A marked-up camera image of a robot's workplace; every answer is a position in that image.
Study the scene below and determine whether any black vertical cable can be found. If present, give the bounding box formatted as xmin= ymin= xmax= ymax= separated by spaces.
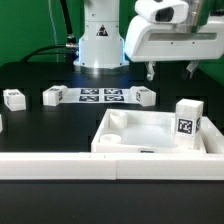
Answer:
xmin=59 ymin=0 xmax=76 ymax=45

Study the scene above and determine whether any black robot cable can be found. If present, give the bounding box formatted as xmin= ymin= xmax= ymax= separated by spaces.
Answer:
xmin=19 ymin=42 xmax=80 ymax=64

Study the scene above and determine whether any fiducial marker sheet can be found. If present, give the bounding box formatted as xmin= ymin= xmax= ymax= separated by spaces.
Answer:
xmin=61 ymin=88 xmax=135 ymax=103

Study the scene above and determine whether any white square table top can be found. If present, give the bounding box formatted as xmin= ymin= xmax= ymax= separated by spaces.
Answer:
xmin=91 ymin=109 xmax=206 ymax=154

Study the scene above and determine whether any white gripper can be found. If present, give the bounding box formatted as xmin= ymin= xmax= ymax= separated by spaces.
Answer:
xmin=125 ymin=0 xmax=224 ymax=81

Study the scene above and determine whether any white front fence bar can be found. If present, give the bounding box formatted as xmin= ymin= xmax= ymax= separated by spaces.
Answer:
xmin=0 ymin=153 xmax=224 ymax=180

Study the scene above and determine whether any white right fence bar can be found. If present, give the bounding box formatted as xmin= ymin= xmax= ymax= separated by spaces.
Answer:
xmin=201 ymin=117 xmax=224 ymax=154

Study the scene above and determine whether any white fence bar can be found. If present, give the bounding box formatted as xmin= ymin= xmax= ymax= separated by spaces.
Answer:
xmin=0 ymin=153 xmax=224 ymax=180
xmin=201 ymin=117 xmax=224 ymax=154

